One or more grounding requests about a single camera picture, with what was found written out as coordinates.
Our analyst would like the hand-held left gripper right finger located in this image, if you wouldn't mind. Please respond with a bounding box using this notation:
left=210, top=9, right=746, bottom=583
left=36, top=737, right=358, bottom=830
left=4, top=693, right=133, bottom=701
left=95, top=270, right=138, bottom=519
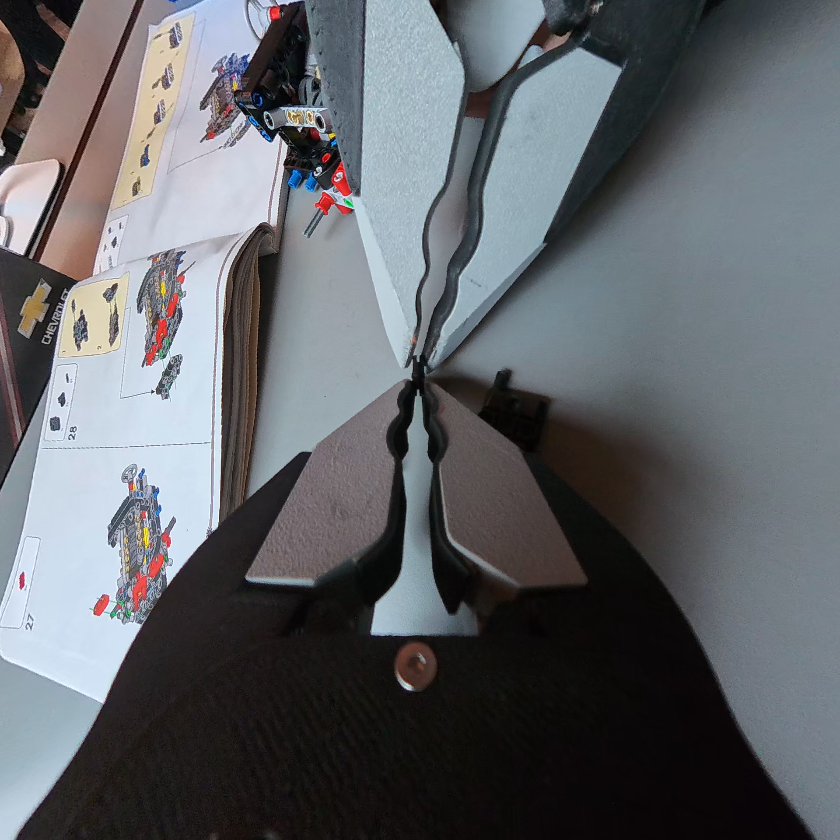
left=425, top=382, right=589, bottom=616

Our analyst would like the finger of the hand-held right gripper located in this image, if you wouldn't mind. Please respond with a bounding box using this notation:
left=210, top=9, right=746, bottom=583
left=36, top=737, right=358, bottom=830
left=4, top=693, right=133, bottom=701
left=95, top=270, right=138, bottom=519
left=356, top=0, right=468, bottom=368
left=423, top=36, right=624, bottom=365

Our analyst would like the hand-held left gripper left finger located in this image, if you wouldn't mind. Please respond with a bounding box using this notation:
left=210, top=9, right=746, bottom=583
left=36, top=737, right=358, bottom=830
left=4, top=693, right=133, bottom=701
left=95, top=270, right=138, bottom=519
left=245, top=379, right=419, bottom=613

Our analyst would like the red lego axle pin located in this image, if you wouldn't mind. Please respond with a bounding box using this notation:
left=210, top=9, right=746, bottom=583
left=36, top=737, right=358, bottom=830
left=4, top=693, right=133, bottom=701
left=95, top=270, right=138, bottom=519
left=304, top=189, right=355, bottom=238

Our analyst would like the partly built lego car chassis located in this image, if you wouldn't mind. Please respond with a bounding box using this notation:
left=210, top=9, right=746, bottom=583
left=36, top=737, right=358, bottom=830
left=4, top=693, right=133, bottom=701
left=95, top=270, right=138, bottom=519
left=233, top=7, right=358, bottom=198

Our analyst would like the open lego instruction booklet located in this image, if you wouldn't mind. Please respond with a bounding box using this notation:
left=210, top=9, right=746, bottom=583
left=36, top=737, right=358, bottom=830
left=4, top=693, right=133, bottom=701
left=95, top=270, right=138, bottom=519
left=0, top=7, right=309, bottom=704

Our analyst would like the black lego set box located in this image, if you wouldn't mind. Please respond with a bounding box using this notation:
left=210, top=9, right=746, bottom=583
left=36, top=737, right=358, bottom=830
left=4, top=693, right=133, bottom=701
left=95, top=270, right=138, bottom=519
left=0, top=248, right=81, bottom=488

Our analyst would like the white rounded tray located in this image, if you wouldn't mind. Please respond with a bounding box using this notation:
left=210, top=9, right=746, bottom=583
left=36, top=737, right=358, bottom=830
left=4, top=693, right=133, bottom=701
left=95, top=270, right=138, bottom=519
left=0, top=159, right=64, bottom=258

